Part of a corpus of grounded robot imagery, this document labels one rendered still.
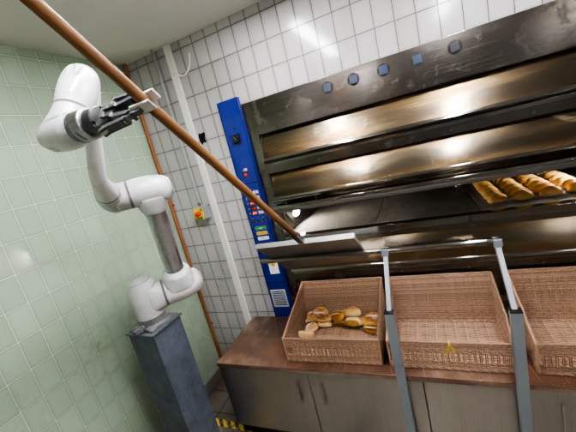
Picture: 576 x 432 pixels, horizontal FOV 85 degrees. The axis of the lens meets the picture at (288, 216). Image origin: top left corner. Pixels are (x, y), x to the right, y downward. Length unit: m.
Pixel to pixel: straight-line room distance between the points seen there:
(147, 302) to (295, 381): 0.94
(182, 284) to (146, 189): 0.58
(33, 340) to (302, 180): 1.65
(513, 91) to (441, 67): 0.35
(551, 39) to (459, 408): 1.73
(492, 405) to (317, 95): 1.78
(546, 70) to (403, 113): 0.63
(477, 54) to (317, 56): 0.80
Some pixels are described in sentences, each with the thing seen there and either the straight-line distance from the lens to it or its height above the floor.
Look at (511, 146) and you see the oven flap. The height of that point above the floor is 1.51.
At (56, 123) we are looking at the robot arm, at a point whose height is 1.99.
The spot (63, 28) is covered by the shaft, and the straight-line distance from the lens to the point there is 0.86.
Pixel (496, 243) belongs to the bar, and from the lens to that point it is 1.64.
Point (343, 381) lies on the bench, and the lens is 1.92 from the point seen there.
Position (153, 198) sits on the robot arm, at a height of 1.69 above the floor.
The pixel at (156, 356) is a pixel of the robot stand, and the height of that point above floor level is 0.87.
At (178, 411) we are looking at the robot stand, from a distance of 2.17.
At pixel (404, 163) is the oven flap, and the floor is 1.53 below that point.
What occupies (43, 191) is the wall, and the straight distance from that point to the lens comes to 2.10.
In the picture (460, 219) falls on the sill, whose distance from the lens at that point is 1.99.
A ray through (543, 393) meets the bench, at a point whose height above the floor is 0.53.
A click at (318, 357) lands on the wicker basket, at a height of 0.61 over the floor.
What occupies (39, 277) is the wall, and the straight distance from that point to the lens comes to 2.05.
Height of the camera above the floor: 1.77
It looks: 12 degrees down
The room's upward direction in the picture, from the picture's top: 14 degrees counter-clockwise
